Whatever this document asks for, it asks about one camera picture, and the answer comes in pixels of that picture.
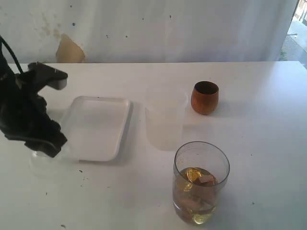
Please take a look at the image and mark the translucent plastic container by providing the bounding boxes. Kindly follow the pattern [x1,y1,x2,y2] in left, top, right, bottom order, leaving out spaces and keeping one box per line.
[145,84,188,151]

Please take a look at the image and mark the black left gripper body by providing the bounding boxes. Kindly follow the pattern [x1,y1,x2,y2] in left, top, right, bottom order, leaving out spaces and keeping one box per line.
[0,56,67,158]

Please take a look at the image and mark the clear glass with coins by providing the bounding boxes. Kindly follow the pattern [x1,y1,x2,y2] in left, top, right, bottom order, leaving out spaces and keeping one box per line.
[172,141,230,225]

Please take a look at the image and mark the clear plastic dome lid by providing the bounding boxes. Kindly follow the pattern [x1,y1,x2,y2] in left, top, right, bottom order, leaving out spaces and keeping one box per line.
[28,143,80,180]

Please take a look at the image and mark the white rectangular tray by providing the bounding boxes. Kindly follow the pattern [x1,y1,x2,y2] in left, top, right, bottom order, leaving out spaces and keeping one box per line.
[61,96,131,162]

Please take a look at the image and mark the brown wooden cup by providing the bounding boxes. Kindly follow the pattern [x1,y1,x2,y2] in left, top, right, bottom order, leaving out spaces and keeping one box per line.
[191,81,219,115]

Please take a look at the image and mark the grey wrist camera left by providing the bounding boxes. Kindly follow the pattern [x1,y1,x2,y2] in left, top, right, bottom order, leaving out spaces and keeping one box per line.
[28,62,68,92]

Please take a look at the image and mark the gold and brown chocolates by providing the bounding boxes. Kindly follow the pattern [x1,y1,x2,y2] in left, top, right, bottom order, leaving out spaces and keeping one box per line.
[173,167,218,225]

